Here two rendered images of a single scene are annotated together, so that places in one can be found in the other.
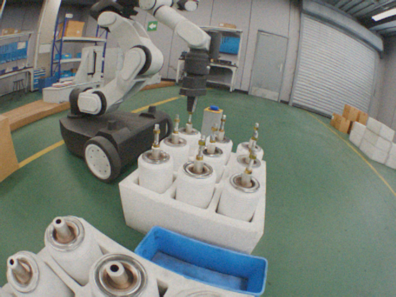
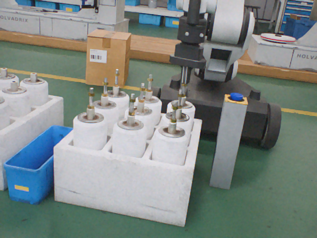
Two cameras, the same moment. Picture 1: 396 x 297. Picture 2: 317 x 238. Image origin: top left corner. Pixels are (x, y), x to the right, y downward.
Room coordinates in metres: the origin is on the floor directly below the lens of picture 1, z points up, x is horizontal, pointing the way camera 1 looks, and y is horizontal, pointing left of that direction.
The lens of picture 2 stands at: (0.42, -1.00, 0.62)
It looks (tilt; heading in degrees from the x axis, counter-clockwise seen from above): 22 degrees down; 82
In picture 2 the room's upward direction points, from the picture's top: 7 degrees clockwise
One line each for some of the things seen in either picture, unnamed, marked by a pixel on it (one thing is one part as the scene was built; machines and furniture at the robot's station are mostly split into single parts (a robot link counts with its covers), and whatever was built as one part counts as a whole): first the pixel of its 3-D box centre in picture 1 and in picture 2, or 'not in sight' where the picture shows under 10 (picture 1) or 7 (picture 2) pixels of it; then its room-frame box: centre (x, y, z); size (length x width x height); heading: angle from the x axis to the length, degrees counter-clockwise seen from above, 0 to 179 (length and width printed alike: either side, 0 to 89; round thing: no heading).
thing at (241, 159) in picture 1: (248, 161); (130, 124); (0.46, -0.15, 0.25); 0.08 x 0.08 x 0.01
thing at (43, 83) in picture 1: (46, 84); (300, 31); (3.13, 3.94, 0.19); 0.50 x 0.41 x 0.37; 81
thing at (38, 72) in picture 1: (36, 79); (292, 16); (3.45, 4.95, 0.35); 0.59 x 0.47 x 0.69; 76
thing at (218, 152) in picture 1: (210, 151); (140, 110); (0.49, -0.04, 0.25); 0.08 x 0.08 x 0.01
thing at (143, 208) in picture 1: (203, 192); (136, 155); (0.49, -0.04, 0.09); 0.39 x 0.39 x 0.18; 74
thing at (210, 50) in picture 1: (203, 47); (197, 9); (0.64, 0.03, 0.57); 0.11 x 0.11 x 0.11; 76
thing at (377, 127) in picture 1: (380, 129); not in sight; (1.64, -2.64, 0.45); 0.39 x 0.39 x 0.18; 77
